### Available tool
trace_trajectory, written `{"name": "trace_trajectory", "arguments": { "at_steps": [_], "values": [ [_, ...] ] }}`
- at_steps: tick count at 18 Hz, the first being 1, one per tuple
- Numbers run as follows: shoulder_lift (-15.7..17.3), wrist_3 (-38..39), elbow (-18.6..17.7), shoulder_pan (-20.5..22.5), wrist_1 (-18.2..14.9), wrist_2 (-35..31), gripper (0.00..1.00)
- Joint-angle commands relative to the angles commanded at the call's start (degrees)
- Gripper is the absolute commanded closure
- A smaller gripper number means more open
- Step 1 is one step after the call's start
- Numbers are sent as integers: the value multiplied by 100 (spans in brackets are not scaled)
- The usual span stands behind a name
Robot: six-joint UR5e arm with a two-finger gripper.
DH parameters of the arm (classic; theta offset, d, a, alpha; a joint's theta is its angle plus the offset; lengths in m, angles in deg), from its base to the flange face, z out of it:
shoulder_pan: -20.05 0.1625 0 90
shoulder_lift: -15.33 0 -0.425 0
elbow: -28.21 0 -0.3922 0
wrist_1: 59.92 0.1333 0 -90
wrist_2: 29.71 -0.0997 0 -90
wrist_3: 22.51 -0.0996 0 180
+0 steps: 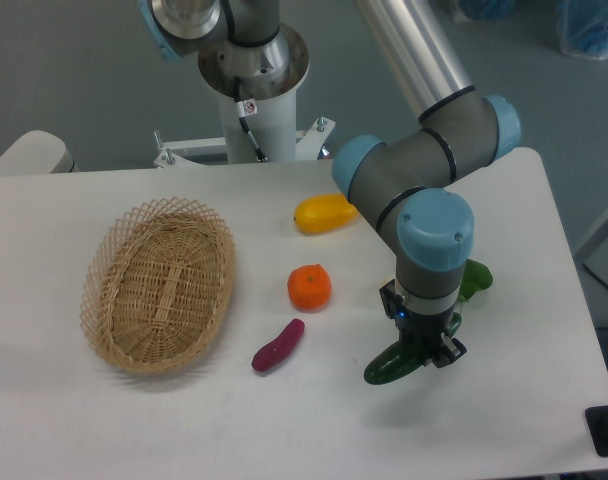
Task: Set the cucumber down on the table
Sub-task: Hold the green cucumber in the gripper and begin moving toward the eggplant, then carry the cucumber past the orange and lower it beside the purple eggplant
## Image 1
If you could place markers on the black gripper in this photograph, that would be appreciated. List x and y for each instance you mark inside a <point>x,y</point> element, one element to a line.
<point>433,323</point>

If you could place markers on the dark green cucumber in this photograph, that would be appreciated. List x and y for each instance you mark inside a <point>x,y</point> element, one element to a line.
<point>397,361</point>

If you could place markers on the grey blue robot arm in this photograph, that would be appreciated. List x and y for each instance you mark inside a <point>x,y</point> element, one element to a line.
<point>401,189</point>

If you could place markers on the orange mandarin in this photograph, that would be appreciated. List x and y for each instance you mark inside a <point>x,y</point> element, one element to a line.
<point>309,287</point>

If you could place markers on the purple sweet potato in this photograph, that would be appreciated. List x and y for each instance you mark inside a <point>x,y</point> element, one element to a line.
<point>280,348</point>

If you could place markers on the yellow bell pepper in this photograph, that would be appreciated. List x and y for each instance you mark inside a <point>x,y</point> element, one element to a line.
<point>323,213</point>

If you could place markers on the woven wicker basket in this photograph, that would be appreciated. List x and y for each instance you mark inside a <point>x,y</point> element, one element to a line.
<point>159,286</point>

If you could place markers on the blue plastic bag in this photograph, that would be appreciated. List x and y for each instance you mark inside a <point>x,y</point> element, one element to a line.
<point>582,28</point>

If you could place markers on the white chair armrest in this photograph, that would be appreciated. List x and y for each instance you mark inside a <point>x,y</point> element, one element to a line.
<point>37,153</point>

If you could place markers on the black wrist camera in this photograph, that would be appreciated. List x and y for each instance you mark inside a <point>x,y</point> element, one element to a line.
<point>391,300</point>

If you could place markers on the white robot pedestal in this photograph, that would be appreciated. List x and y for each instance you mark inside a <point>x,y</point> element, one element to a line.
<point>256,93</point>

